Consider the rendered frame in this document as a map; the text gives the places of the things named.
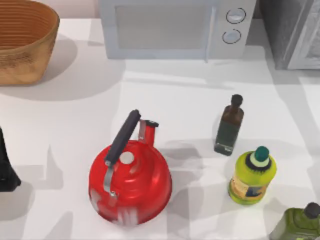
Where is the dark glass bottle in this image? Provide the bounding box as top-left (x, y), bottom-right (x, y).
top-left (213, 94), bottom-right (245, 157)

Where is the microwave oven door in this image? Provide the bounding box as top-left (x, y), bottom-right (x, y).
top-left (97, 0), bottom-right (217, 63)

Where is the pale microwave oven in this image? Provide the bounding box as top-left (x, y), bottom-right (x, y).
top-left (97, 0), bottom-right (257, 63)

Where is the yellow-green bottle with green cap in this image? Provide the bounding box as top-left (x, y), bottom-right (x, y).
top-left (228, 145), bottom-right (277, 206)

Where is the microwave knob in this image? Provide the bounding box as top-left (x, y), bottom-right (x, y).
top-left (225, 7), bottom-right (247, 24)
top-left (221, 28), bottom-right (242, 45)

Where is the woven brown basket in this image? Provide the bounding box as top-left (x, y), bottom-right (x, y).
top-left (0, 0), bottom-right (61, 87)

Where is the olive green bottle black cap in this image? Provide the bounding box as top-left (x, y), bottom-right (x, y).
top-left (268, 202), bottom-right (320, 240)

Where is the red kettle with black handle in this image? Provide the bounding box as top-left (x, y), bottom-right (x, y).
top-left (88, 109), bottom-right (173, 227)

